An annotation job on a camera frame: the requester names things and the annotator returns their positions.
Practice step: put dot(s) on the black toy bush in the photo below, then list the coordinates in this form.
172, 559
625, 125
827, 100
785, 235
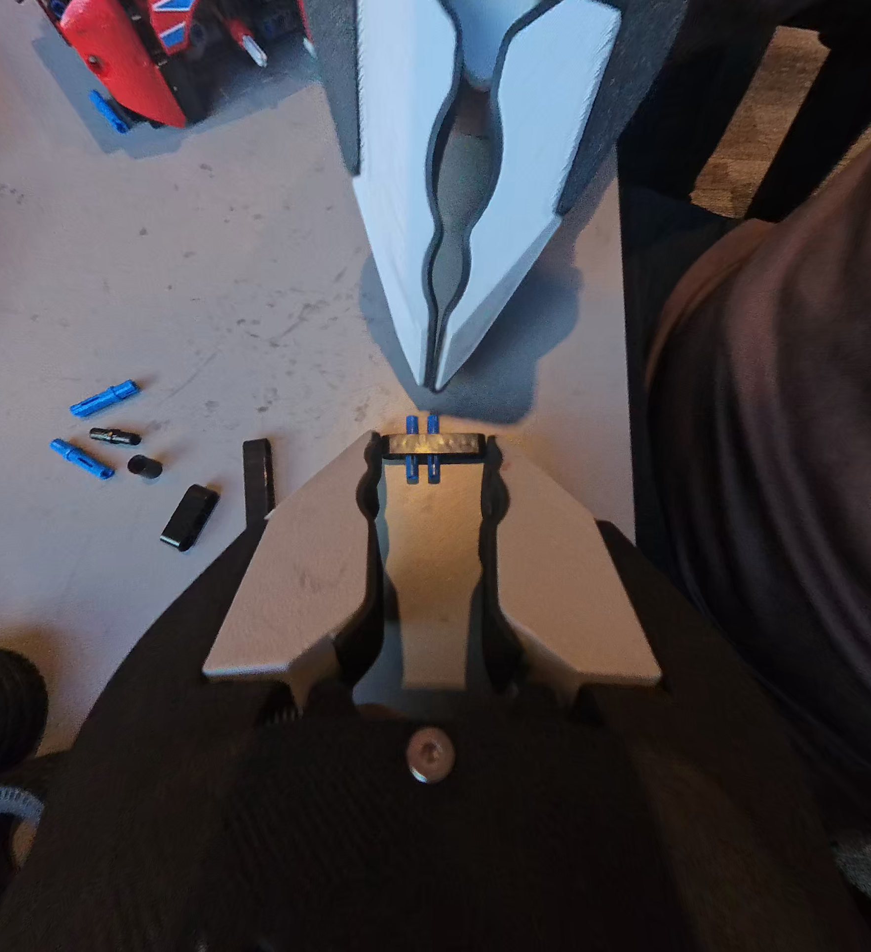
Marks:
145, 466

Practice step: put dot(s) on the grey desk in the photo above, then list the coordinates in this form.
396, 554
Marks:
219, 260

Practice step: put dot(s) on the long black toy beam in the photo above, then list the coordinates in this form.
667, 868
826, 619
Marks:
465, 445
258, 480

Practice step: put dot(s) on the black toy connector pin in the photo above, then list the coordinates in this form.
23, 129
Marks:
115, 436

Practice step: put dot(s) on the red black toy car model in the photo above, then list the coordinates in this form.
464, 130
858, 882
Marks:
123, 59

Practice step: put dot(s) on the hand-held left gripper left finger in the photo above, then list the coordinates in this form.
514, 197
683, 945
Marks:
301, 587

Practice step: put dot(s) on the black chair frame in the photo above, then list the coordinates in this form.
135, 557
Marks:
814, 149

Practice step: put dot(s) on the small black toy brick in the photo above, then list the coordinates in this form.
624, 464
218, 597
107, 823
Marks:
190, 517

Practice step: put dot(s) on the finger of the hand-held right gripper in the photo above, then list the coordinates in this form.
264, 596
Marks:
398, 149
547, 111

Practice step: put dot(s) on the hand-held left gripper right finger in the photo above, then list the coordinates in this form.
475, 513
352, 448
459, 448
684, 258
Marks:
569, 595

